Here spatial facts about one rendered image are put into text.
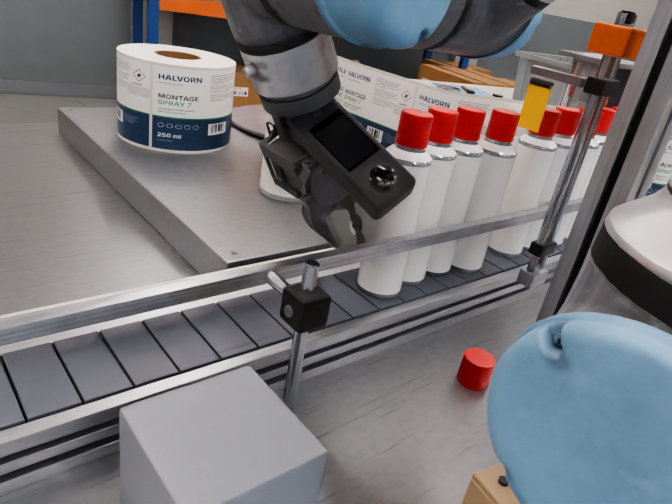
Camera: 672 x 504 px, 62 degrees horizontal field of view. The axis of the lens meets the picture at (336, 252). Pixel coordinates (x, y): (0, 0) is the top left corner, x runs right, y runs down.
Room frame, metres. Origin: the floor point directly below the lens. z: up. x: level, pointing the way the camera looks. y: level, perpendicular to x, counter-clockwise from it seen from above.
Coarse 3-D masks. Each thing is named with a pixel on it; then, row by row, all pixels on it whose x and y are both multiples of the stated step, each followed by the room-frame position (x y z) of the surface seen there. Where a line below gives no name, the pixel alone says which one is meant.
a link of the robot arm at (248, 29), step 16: (224, 0) 0.44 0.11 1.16; (240, 0) 0.43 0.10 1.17; (256, 0) 0.41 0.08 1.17; (240, 16) 0.44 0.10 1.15; (256, 16) 0.43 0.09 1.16; (272, 16) 0.42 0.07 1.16; (240, 32) 0.45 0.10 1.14; (256, 32) 0.44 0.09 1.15; (272, 32) 0.44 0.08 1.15; (288, 32) 0.44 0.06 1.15; (304, 32) 0.45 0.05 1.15; (240, 48) 0.46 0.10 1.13; (256, 48) 0.44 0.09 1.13; (272, 48) 0.44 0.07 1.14; (288, 48) 0.44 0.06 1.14
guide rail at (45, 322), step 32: (480, 224) 0.62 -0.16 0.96; (512, 224) 0.67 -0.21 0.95; (320, 256) 0.46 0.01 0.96; (352, 256) 0.48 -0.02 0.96; (160, 288) 0.36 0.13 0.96; (192, 288) 0.37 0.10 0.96; (224, 288) 0.39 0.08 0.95; (0, 320) 0.29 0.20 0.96; (32, 320) 0.29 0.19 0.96; (64, 320) 0.31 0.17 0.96; (96, 320) 0.32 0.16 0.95
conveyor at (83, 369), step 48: (336, 288) 0.55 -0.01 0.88; (432, 288) 0.59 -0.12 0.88; (96, 336) 0.39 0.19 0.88; (144, 336) 0.40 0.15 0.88; (192, 336) 0.42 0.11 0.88; (240, 336) 0.43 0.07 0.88; (288, 336) 0.44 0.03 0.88; (0, 384) 0.32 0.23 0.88; (48, 384) 0.32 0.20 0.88; (96, 384) 0.33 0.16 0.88; (144, 384) 0.35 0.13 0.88
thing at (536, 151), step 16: (544, 112) 0.74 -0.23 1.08; (560, 112) 0.74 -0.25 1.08; (544, 128) 0.74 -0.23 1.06; (528, 144) 0.73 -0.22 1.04; (544, 144) 0.73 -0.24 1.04; (528, 160) 0.73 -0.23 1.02; (544, 160) 0.73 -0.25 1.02; (512, 176) 0.74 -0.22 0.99; (528, 176) 0.73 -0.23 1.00; (544, 176) 0.73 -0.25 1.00; (512, 192) 0.74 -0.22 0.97; (528, 192) 0.73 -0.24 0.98; (512, 208) 0.73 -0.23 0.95; (528, 208) 0.73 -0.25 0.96; (528, 224) 0.73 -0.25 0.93; (496, 240) 0.74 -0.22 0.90; (512, 240) 0.73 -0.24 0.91; (512, 256) 0.73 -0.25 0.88
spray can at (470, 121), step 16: (464, 112) 0.64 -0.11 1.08; (480, 112) 0.64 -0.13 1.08; (464, 128) 0.64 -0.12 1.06; (480, 128) 0.64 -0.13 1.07; (464, 144) 0.63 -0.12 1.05; (464, 160) 0.63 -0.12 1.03; (480, 160) 0.64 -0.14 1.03; (464, 176) 0.63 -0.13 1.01; (448, 192) 0.63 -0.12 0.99; (464, 192) 0.63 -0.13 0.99; (448, 208) 0.63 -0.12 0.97; (464, 208) 0.63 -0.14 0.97; (448, 224) 0.63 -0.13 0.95; (432, 256) 0.63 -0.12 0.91; (448, 256) 0.63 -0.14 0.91; (432, 272) 0.63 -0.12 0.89; (448, 272) 0.64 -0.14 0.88
